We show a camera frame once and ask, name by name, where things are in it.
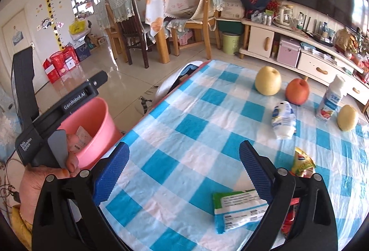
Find large white sack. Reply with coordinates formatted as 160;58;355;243
220;0;245;19

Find orange print white tablecloth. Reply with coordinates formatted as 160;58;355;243
144;0;169;44

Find dark wooden chair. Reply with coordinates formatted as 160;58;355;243
107;0;150;68

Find blue gift bag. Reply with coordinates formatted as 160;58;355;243
75;43;91;62

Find glass electric kettle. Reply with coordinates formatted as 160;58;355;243
272;5;297;28

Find blue checkered tablecloth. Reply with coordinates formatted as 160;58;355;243
98;59;369;251

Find silver foil packets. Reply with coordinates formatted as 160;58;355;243
251;10;273;24

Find giraffe wall sticker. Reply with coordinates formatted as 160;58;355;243
40;0;65;51

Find pink storage box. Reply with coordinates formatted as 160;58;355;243
277;38;301;68

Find red snack wrapper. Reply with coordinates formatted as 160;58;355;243
281;196;302;240

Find green white blue packet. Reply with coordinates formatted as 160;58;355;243
213;189;268;234

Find white television cabinet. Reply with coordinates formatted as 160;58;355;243
239;18;369;113

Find printed blanket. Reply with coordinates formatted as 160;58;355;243
0;87;29;228

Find wooden dining table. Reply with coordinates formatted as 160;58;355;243
135;0;173;64

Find blue door sign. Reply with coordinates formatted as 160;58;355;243
12;25;25;47

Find white blue bag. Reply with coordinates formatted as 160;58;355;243
153;60;208;104

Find red gift bag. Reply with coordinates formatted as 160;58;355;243
43;57;62;84
50;46;78;76

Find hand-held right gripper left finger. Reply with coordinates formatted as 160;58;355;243
31;142;131;251

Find white door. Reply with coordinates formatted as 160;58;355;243
0;7;36;90

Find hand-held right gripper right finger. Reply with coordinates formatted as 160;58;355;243
239;140;338;251

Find person's left hand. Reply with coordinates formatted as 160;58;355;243
19;134;80;217

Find yellow snack packet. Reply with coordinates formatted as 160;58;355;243
291;147;317;179

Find white lying yogurt bottle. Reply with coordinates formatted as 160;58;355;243
271;100;297;140

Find golden figurine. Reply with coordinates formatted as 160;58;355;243
334;28;355;53

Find green waste bin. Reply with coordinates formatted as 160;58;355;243
221;32;241;56

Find blue green knitted chair cover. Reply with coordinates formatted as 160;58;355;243
95;5;111;30
107;0;136;23

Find yellow plastic bag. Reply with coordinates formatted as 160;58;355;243
68;18;88;35

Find pink plastic bucket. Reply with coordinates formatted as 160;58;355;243
56;97;123;171

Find light wooden chair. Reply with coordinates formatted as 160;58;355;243
98;3;122;57
170;0;222;64

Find small yellow pear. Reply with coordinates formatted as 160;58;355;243
337;105;359;132

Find large yellow pear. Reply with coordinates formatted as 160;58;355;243
254;66;282;96

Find artificial flower arrangement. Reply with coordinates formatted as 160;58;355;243
353;29;369;67

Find red apple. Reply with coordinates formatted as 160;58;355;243
285;78;310;105

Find pink plastic stool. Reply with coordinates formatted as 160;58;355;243
177;29;193;47

